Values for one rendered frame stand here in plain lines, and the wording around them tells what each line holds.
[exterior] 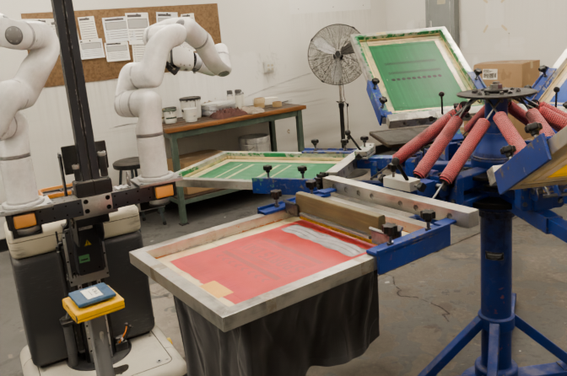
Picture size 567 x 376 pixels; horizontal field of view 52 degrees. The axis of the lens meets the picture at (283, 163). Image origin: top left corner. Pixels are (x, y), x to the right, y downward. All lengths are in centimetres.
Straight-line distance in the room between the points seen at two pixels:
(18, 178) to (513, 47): 518
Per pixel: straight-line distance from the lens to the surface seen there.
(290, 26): 643
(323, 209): 191
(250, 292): 154
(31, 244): 260
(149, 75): 207
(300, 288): 147
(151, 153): 206
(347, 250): 174
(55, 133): 536
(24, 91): 188
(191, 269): 174
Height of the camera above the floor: 161
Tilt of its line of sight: 13 degrees down
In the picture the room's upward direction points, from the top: 5 degrees counter-clockwise
